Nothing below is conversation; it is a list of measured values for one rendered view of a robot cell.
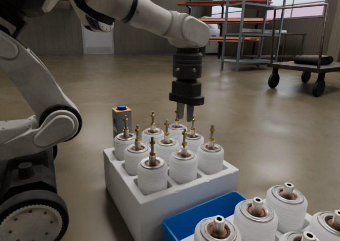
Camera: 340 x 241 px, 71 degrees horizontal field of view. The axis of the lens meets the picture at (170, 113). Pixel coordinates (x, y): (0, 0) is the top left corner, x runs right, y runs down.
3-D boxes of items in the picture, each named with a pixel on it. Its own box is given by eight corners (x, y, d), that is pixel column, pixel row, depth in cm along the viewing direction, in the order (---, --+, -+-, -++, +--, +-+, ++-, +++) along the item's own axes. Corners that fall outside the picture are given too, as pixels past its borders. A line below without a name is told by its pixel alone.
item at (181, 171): (199, 206, 83) (202, 160, 77) (172, 210, 80) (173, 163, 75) (189, 190, 92) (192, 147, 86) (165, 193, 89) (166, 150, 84)
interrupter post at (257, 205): (256, 216, 53) (258, 204, 52) (248, 210, 55) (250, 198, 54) (263, 213, 55) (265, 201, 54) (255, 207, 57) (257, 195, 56)
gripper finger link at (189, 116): (185, 122, 75) (186, 103, 73) (191, 119, 77) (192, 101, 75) (189, 123, 74) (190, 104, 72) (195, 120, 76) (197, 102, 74)
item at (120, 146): (143, 176, 100) (143, 136, 95) (125, 186, 93) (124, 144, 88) (129, 168, 106) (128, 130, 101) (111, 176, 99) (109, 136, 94)
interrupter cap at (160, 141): (158, 137, 94) (158, 136, 94) (177, 139, 94) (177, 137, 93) (155, 146, 87) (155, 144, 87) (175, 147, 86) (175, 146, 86)
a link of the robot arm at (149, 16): (177, 21, 58) (104, -15, 45) (152, 46, 64) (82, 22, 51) (167, -10, 62) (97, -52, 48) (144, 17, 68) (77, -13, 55)
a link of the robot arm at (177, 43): (187, 65, 65) (189, 21, 62) (163, 62, 73) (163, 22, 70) (214, 63, 72) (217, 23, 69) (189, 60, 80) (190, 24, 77)
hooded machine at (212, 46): (219, 54, 985) (222, 16, 940) (205, 54, 954) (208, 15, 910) (207, 53, 1055) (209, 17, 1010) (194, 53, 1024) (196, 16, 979)
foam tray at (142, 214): (140, 253, 72) (139, 204, 67) (105, 186, 104) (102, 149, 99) (234, 210, 91) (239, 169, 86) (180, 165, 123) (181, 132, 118)
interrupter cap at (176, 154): (198, 159, 78) (198, 157, 78) (176, 162, 76) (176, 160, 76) (190, 149, 85) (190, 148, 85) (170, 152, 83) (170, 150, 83)
